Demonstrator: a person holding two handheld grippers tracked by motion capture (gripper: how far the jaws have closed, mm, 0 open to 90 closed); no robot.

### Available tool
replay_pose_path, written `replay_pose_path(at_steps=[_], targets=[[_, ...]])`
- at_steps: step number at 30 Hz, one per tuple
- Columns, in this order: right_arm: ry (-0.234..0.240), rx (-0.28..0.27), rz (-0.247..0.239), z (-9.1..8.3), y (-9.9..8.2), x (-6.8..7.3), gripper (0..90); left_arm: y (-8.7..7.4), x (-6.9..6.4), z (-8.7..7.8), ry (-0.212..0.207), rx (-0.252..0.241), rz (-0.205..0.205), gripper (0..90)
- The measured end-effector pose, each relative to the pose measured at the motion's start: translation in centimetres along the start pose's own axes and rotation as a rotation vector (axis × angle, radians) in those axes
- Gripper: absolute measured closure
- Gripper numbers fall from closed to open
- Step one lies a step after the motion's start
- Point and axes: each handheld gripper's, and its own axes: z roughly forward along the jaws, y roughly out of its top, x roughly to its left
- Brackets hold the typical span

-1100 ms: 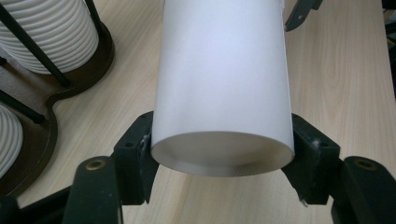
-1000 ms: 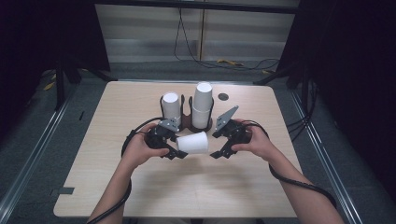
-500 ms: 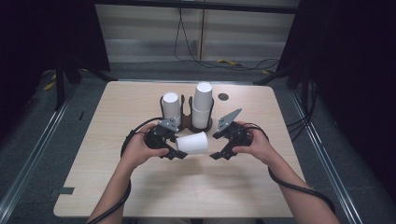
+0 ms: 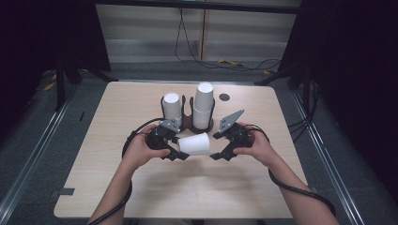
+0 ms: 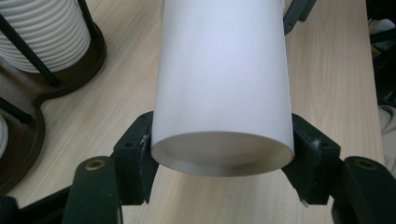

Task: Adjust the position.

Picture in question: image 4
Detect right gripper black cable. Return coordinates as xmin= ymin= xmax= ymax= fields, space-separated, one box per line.
xmin=243 ymin=124 xmax=338 ymax=218

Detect dark brown double cup holder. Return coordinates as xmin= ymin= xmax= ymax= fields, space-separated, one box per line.
xmin=160 ymin=94 xmax=217 ymax=135

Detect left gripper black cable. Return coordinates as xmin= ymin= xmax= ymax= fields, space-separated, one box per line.
xmin=87 ymin=116 xmax=165 ymax=225

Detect metal floor rail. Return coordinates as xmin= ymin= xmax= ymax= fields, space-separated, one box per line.
xmin=290 ymin=89 xmax=364 ymax=225
xmin=0 ymin=93 xmax=80 ymax=219

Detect black curtain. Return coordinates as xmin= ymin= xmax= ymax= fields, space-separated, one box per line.
xmin=0 ymin=0 xmax=111 ymax=139
xmin=278 ymin=0 xmax=398 ymax=201

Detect black metal stand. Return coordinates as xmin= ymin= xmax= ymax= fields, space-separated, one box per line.
xmin=54 ymin=59 xmax=67 ymax=113

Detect person's left hand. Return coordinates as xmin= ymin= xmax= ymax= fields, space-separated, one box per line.
xmin=121 ymin=123 xmax=172 ymax=176

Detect bundle of black floor cables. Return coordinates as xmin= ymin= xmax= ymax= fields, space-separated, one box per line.
xmin=286 ymin=80 xmax=321 ymax=143

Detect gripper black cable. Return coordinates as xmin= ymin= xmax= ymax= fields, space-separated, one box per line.
xmin=87 ymin=116 xmax=165 ymax=225
xmin=243 ymin=124 xmax=338 ymax=218

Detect person's right hand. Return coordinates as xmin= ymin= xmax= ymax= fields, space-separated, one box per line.
xmin=232 ymin=122 xmax=280 ymax=169

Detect grey tape strip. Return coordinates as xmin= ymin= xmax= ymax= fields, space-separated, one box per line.
xmin=57 ymin=187 xmax=76 ymax=197

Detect black overhead bar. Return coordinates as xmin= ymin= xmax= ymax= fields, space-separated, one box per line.
xmin=93 ymin=0 xmax=302 ymax=15

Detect white paper cup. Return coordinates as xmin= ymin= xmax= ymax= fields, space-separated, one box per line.
xmin=162 ymin=92 xmax=183 ymax=122
xmin=193 ymin=82 xmax=215 ymax=113
xmin=191 ymin=106 xmax=213 ymax=130
xmin=176 ymin=131 xmax=211 ymax=157

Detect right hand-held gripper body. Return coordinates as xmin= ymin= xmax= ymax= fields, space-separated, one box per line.
xmin=212 ymin=109 xmax=255 ymax=152

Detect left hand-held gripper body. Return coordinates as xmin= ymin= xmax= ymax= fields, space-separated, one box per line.
xmin=145 ymin=117 xmax=183 ymax=158

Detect black hanging wall cable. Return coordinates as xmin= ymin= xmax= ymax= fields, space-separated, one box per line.
xmin=174 ymin=7 xmax=283 ymax=71

